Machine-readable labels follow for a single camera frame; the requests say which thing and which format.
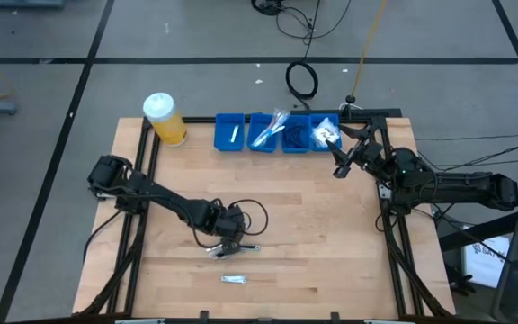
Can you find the blue white bagged toothbrush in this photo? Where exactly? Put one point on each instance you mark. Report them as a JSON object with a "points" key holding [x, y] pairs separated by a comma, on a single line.
{"points": [[261, 140]]}

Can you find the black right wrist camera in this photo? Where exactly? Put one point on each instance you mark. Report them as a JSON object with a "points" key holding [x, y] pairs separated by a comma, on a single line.
{"points": [[341, 171]]}

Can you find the orange white bagged toothbrush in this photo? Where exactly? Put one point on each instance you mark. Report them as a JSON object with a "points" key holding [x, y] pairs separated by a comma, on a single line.
{"points": [[279, 119]]}

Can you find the white printed box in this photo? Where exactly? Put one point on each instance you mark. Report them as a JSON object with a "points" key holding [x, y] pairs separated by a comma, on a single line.
{"points": [[484, 265]]}

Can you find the yellow wipes canister white lid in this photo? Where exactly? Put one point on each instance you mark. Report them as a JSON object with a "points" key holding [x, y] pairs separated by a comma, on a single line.
{"points": [[169, 126]]}

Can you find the black stand bar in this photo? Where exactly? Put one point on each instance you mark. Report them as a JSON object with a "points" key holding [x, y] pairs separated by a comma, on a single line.
{"points": [[488, 229]]}

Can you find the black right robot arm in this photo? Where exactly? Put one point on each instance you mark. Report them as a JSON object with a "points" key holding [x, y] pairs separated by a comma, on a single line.
{"points": [[466, 189]]}

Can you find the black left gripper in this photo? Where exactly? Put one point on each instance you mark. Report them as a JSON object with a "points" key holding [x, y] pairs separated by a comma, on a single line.
{"points": [[227, 222]]}

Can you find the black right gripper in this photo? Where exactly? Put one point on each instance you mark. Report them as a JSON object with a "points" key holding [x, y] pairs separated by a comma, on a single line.
{"points": [[369, 155]]}

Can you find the blue plastic slotted basket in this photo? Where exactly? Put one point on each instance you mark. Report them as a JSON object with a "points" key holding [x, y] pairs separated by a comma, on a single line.
{"points": [[223, 135], [286, 120], [317, 147], [255, 122]]}

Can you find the clear bag of cotton swabs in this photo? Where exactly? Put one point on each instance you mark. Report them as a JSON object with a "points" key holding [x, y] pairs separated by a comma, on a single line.
{"points": [[326, 130]]}

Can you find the black aluminium table frame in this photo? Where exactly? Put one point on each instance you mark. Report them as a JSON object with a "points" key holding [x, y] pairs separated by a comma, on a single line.
{"points": [[200, 120]]}

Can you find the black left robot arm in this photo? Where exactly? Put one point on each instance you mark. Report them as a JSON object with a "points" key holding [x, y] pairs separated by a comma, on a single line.
{"points": [[160, 198]]}

